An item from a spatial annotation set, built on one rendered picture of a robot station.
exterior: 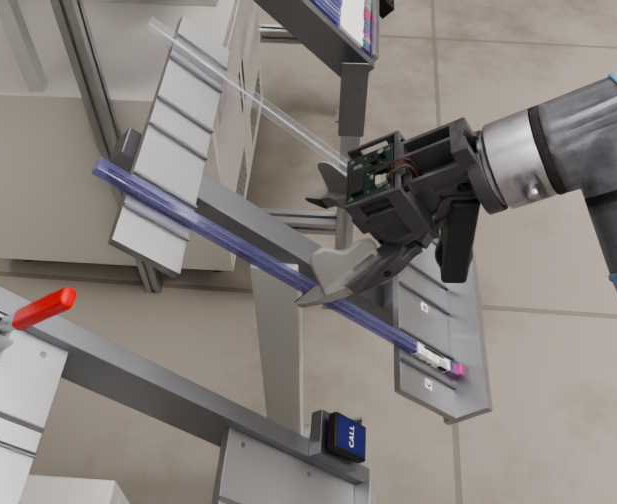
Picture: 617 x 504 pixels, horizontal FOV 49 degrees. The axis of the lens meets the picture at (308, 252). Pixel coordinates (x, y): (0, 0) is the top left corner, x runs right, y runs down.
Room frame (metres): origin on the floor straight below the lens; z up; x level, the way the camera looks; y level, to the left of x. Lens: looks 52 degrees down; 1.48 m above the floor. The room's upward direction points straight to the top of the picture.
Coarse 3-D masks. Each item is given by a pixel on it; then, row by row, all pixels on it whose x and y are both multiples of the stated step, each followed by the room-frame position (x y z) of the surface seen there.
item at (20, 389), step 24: (24, 336) 0.28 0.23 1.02; (0, 360) 0.25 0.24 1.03; (24, 360) 0.26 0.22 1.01; (48, 360) 0.27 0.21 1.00; (0, 384) 0.24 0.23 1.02; (24, 384) 0.24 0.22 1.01; (48, 384) 0.25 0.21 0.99; (0, 408) 0.22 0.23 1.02; (24, 408) 0.23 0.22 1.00; (48, 408) 0.23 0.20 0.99; (0, 432) 0.20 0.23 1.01; (24, 432) 0.21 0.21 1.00; (0, 456) 0.19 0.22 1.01; (24, 456) 0.19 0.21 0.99; (0, 480) 0.17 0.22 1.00; (24, 480) 0.17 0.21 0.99
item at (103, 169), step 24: (96, 168) 0.42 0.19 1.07; (120, 168) 0.43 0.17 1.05; (144, 192) 0.42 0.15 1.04; (168, 216) 0.42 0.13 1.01; (192, 216) 0.42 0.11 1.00; (216, 240) 0.42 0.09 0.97; (240, 240) 0.42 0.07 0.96; (264, 264) 0.41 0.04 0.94; (360, 312) 0.41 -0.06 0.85; (384, 336) 0.40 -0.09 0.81
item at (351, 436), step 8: (344, 424) 0.30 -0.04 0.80; (352, 424) 0.30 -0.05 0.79; (344, 432) 0.29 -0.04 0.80; (352, 432) 0.30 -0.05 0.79; (360, 432) 0.30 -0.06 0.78; (344, 440) 0.28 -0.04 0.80; (352, 440) 0.29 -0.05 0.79; (360, 440) 0.29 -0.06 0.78; (344, 448) 0.27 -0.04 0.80; (352, 448) 0.28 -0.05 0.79; (360, 448) 0.28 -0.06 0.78; (360, 456) 0.27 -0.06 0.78
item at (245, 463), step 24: (240, 432) 0.27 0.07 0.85; (240, 456) 0.25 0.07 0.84; (264, 456) 0.26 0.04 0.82; (288, 456) 0.27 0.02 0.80; (216, 480) 0.22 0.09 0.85; (240, 480) 0.23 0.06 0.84; (264, 480) 0.23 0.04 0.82; (288, 480) 0.24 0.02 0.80; (312, 480) 0.25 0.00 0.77; (336, 480) 0.26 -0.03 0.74
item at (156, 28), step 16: (160, 32) 0.64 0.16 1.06; (176, 48) 0.64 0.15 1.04; (192, 48) 0.65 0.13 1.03; (208, 64) 0.64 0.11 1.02; (224, 80) 0.64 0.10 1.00; (240, 96) 0.64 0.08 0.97; (256, 96) 0.64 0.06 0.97; (272, 112) 0.63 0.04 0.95; (288, 128) 0.63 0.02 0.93; (304, 128) 0.64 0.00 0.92; (320, 144) 0.63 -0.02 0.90; (336, 160) 0.63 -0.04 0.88
